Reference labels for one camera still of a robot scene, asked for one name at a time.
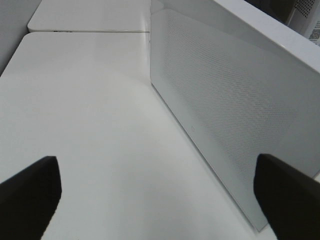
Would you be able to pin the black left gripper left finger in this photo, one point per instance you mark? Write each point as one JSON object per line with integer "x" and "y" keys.
{"x": 29, "y": 199}

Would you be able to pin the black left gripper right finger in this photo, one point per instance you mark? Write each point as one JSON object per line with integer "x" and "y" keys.
{"x": 289, "y": 199}

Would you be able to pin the white microwave door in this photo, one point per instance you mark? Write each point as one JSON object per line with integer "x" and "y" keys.
{"x": 240, "y": 83}

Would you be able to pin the white microwave oven body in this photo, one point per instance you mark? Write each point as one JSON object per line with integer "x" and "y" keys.
{"x": 299, "y": 15}

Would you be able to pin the white warning label sticker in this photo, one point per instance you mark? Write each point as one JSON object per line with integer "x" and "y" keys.
{"x": 315, "y": 34}

